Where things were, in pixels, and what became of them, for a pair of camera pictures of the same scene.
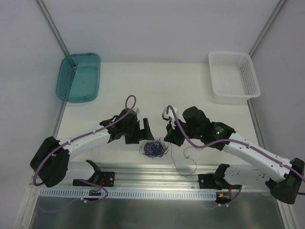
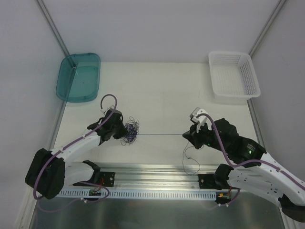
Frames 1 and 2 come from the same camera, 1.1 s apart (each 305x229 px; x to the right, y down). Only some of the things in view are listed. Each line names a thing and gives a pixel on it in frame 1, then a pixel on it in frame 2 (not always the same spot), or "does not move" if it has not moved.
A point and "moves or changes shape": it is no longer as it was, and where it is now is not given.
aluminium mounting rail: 144,176 does not move
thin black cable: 188,175 -> 186,147
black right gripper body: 175,133 -> 197,137
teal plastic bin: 79,78 does not move
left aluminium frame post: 47,17 does not move
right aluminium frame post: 274,15 does not move
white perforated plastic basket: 233,78 does not move
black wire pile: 156,148 moves or changes shape
